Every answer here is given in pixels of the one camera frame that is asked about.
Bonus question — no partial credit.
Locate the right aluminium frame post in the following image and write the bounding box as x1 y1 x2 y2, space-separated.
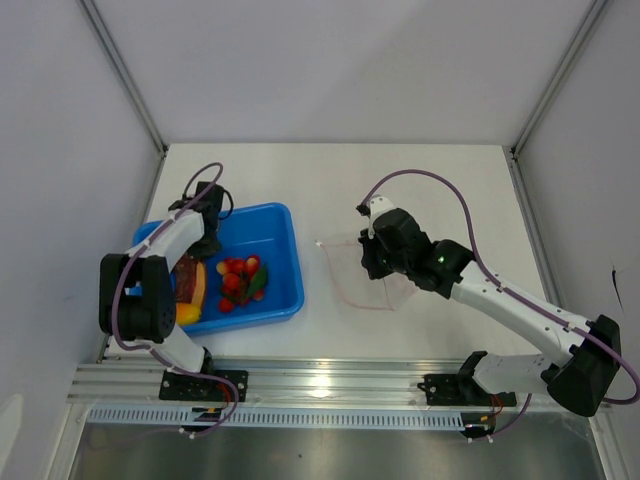
510 0 614 161

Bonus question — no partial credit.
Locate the clear zip top bag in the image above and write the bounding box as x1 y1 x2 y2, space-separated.
316 234 418 311

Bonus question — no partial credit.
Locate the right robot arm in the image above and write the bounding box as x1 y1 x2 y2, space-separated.
358 204 621 417

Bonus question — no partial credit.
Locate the left aluminium frame post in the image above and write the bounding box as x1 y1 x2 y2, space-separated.
76 0 168 156

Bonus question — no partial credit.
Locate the blue plastic bin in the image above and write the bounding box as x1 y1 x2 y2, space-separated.
131 201 306 337

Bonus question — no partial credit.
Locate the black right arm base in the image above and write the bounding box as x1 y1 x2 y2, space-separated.
417 374 517 407

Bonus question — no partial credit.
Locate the aluminium mounting rail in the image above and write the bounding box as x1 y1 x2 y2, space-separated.
66 357 614 412

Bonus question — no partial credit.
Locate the orange toy meat slice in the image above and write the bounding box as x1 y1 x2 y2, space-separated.
173 254 207 308

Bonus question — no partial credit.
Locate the red toy strawberry bunch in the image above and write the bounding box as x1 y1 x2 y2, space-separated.
216 254 269 314

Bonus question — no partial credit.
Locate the white slotted cable duct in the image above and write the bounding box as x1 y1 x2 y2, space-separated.
87 405 465 431

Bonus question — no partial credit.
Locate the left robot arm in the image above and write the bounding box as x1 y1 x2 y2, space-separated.
99 182 228 400

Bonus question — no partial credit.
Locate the yellow toy pepper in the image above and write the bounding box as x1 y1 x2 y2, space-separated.
176 302 202 326

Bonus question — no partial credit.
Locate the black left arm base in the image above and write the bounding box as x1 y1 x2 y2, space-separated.
159 370 249 403

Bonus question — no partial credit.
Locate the aluminium frame post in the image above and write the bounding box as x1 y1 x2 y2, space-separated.
76 0 168 156
510 0 614 161

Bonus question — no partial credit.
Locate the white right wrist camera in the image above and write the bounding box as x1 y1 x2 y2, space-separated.
356 195 395 239

